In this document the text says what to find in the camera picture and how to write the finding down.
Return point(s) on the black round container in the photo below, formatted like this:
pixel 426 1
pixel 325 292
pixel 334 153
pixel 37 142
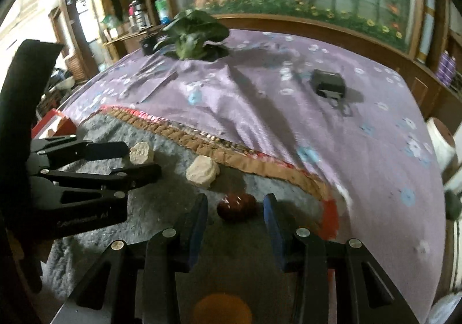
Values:
pixel 148 44

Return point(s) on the purple floral bedsheet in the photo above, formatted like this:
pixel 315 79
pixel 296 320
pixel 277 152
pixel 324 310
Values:
pixel 270 111

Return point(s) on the red box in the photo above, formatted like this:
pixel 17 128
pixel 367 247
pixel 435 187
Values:
pixel 54 122

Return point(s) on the black box device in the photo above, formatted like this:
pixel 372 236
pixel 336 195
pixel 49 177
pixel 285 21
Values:
pixel 326 82

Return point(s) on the dark wooden door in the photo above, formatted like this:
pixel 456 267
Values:
pixel 72 21

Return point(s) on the grey metal utensil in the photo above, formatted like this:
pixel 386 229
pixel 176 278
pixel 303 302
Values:
pixel 140 75

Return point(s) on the wicker basket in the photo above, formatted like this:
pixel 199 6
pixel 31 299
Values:
pixel 77 66

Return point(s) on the orange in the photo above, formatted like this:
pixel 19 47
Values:
pixel 222 309

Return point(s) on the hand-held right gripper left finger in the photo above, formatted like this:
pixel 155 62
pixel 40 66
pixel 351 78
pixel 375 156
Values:
pixel 196 234

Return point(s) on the purple bottle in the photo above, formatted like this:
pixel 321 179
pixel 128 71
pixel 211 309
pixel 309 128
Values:
pixel 452 71
pixel 443 66

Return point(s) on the green and white plastic bag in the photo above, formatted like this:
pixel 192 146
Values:
pixel 110 22

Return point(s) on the wooden bed frame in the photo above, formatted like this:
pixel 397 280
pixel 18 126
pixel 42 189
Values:
pixel 361 35

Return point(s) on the metal knife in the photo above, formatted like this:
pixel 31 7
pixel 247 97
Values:
pixel 160 85

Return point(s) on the wooden shelf unit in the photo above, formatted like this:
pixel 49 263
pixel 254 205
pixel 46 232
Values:
pixel 438 21

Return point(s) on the green leafy vegetable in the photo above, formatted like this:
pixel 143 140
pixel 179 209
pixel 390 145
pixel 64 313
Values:
pixel 195 30

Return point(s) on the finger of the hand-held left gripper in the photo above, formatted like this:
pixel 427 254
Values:
pixel 140 176
pixel 104 152

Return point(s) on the black thermos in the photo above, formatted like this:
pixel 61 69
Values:
pixel 139 12

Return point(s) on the beige stone chunk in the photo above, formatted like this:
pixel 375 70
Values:
pixel 202 172

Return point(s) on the grey blanket with orange border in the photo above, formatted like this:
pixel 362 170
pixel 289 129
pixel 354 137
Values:
pixel 151 208

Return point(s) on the wooden side table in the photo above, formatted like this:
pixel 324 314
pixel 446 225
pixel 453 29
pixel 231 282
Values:
pixel 121 44

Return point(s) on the white bowl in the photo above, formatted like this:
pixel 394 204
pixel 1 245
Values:
pixel 66 82

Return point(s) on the green and blue bottle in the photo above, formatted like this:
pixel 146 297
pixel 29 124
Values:
pixel 161 8

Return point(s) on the dark green object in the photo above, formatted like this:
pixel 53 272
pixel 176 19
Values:
pixel 453 205

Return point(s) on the pink bottle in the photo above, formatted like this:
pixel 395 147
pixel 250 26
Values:
pixel 131 17

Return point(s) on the white paper roll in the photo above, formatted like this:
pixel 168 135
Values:
pixel 438 143

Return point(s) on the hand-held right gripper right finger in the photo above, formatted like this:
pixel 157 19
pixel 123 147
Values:
pixel 276 237

